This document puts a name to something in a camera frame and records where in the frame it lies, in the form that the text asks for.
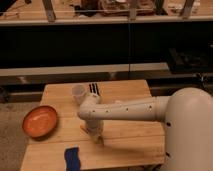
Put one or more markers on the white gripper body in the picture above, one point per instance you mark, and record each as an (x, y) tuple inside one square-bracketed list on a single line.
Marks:
[(95, 129)]

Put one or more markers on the orange pepper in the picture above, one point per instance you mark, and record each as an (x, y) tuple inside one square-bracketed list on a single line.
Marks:
[(83, 127)]

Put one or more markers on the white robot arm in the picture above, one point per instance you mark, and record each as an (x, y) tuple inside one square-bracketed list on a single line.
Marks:
[(188, 119)]

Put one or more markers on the blue sponge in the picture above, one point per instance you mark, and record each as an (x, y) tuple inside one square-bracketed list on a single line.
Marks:
[(72, 160)]

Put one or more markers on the wooden table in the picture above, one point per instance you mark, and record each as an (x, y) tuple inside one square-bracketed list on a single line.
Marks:
[(125, 144)]

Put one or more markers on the black striped rectangular object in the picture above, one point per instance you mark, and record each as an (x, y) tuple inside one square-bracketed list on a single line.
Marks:
[(94, 88)]

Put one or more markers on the clear plastic cup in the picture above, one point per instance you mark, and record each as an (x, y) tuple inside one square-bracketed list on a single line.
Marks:
[(79, 93)]

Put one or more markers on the orange bowl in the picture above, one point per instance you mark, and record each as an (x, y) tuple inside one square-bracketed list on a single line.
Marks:
[(40, 121)]

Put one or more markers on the metal shelf rack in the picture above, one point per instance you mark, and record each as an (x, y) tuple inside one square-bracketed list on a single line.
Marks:
[(43, 41)]

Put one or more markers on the black box on shelf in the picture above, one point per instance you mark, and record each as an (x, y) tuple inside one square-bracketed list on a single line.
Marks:
[(190, 61)]

